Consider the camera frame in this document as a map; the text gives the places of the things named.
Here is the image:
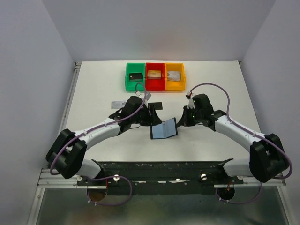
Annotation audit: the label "gold card in red bin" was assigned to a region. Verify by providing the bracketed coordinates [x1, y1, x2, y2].
[147, 70, 162, 79]

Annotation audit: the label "black card in green bin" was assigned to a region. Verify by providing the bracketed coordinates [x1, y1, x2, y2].
[129, 72, 143, 82]

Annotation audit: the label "black leather card holder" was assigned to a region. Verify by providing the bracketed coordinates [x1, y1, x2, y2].
[149, 117, 179, 140]

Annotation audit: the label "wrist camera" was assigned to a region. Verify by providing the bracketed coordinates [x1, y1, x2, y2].
[186, 93, 195, 109]
[135, 91, 151, 101]

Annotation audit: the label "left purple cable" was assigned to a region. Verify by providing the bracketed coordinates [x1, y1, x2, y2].
[49, 82, 133, 207]

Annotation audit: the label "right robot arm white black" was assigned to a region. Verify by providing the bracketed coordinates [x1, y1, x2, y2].
[177, 94, 289, 183]

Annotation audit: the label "aluminium rail left side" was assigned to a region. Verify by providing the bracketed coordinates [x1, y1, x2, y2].
[58, 62, 82, 135]

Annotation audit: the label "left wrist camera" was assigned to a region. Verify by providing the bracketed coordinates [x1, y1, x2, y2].
[135, 91, 151, 101]

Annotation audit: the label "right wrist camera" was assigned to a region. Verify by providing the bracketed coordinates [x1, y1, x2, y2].
[186, 93, 195, 109]

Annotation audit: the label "silver cards in yellow bin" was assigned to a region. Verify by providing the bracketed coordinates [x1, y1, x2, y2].
[167, 71, 181, 82]

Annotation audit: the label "aluminium rail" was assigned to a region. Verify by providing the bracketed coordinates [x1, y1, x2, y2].
[58, 62, 82, 135]
[37, 169, 286, 189]

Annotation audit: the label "aluminium rail front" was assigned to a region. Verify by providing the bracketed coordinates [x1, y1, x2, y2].
[37, 169, 286, 189]

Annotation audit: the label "red plastic bin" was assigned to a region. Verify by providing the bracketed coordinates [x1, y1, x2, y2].
[145, 62, 165, 91]

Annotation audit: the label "green plastic bin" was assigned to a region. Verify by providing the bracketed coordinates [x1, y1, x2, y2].
[125, 62, 146, 91]

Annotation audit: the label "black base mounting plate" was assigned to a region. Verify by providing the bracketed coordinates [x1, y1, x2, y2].
[48, 161, 274, 196]

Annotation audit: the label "silver credit card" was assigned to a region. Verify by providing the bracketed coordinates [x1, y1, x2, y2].
[111, 100, 126, 109]

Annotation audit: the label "black VIP credit card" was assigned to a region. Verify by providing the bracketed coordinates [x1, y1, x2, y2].
[148, 102, 163, 110]

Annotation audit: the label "yellow plastic bin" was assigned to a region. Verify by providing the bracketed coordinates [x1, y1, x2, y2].
[165, 62, 186, 91]

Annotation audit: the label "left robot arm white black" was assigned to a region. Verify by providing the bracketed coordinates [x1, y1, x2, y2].
[45, 96, 163, 179]

